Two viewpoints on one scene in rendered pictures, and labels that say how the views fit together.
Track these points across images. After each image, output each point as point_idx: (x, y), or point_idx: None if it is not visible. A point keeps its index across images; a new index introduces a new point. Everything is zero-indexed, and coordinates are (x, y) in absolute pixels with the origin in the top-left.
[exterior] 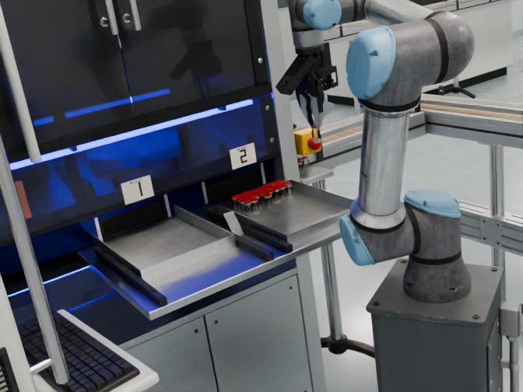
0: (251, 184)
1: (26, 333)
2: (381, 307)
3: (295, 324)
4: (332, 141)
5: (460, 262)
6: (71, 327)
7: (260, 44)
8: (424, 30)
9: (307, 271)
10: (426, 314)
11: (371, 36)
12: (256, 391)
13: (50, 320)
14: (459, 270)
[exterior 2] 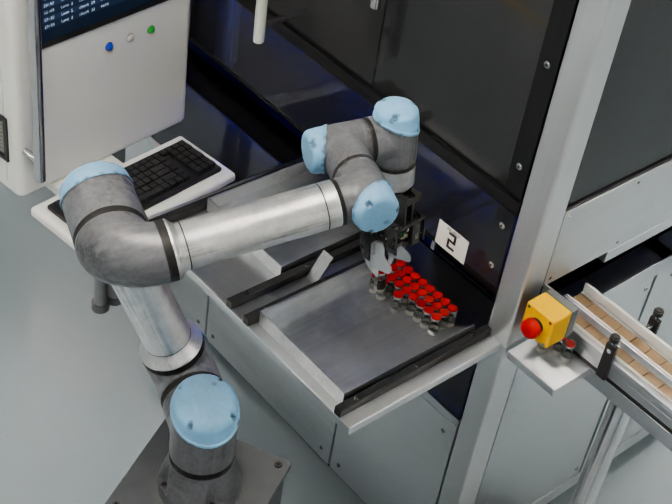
0: (491, 291)
1: (171, 153)
2: (164, 426)
3: (432, 470)
4: (636, 379)
5: (181, 479)
6: (170, 181)
7: (528, 149)
8: (83, 208)
9: (469, 444)
10: (136, 463)
11: (78, 168)
12: (369, 464)
13: (35, 135)
14: (174, 481)
